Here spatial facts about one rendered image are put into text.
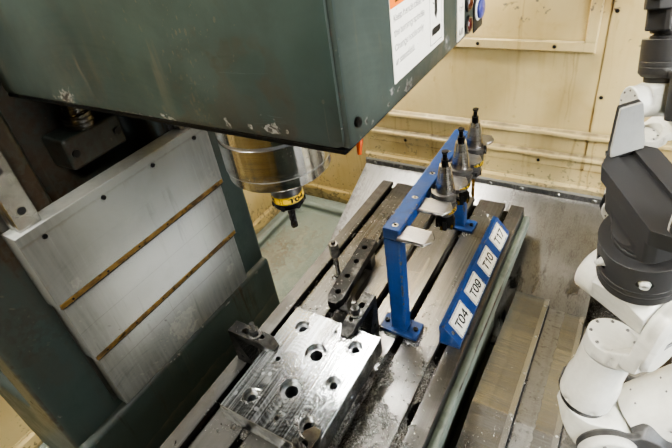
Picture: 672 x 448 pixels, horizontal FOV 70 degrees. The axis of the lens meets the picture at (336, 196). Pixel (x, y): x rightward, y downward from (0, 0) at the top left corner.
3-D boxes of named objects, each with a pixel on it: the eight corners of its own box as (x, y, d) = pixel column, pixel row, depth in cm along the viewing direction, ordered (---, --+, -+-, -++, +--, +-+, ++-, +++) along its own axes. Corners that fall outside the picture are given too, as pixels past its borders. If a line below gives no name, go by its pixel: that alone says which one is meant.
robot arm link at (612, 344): (602, 269, 58) (571, 340, 66) (674, 321, 51) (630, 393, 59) (638, 252, 60) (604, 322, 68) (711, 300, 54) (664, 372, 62)
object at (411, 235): (438, 234, 101) (438, 231, 101) (428, 250, 97) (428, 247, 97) (407, 227, 104) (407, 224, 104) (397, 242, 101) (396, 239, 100)
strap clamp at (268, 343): (288, 367, 115) (276, 326, 107) (280, 378, 113) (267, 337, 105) (246, 348, 122) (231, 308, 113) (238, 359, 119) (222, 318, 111)
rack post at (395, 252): (424, 326, 120) (420, 234, 104) (416, 342, 117) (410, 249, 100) (388, 313, 125) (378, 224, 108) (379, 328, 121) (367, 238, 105)
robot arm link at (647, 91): (672, 56, 100) (663, 111, 103) (620, 60, 99) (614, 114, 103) (714, 59, 89) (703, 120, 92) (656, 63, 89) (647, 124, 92)
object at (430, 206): (455, 205, 108) (455, 202, 108) (447, 218, 105) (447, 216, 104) (426, 199, 112) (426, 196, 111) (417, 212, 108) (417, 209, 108)
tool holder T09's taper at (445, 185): (439, 182, 114) (439, 158, 110) (457, 186, 111) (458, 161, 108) (432, 192, 111) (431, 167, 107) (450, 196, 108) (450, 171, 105)
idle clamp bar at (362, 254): (379, 256, 143) (377, 239, 140) (343, 322, 125) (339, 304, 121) (364, 253, 146) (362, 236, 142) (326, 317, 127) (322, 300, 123)
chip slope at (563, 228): (597, 259, 169) (611, 199, 154) (560, 434, 122) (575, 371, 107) (371, 207, 212) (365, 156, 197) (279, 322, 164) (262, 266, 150)
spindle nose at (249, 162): (256, 138, 82) (238, 70, 75) (345, 141, 77) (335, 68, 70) (209, 191, 70) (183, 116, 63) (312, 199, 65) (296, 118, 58)
